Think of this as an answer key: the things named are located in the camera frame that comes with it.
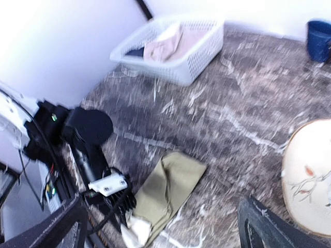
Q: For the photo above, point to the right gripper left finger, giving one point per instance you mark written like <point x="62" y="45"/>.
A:
<point x="51" y="231"/>

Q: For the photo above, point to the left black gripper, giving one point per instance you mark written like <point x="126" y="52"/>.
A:
<point x="102" y="186"/>

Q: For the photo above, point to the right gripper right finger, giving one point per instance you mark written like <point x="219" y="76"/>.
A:
<point x="260" y="227"/>

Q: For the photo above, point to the dark blue mug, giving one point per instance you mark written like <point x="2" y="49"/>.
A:
<point x="318" y="40"/>

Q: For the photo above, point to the beige bird pattern plate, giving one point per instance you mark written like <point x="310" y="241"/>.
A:
<point x="306" y="177"/>

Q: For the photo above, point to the black garment in basket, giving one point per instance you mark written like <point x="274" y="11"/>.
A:
<point x="136" y="52"/>

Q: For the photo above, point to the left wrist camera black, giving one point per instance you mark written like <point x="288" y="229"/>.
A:
<point x="90" y="126"/>

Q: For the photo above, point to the white plastic laundry basket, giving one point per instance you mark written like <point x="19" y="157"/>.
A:
<point x="202" y="40"/>

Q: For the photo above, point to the olive green underwear white waistband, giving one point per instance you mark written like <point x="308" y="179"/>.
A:
<point x="160" y="197"/>

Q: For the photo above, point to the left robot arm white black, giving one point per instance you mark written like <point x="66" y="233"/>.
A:
<point x="37" y="129"/>

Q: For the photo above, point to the left black frame post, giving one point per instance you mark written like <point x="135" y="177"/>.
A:
<point x="144" y="8"/>

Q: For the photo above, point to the pink underwear in basket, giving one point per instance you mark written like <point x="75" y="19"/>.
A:
<point x="167" y="46"/>

